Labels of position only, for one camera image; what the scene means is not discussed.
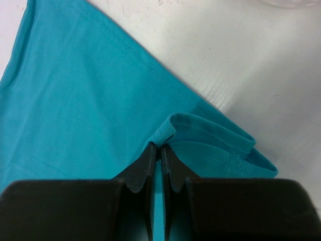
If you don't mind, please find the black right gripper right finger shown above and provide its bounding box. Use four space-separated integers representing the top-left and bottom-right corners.
160 145 320 240

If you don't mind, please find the teal t-shirt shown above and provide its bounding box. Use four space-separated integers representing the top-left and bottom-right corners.
0 0 278 241

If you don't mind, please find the white perforated plastic basket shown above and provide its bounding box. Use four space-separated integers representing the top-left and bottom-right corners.
261 0 320 9

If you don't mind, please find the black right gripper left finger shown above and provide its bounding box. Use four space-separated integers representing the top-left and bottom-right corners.
1 143 157 240

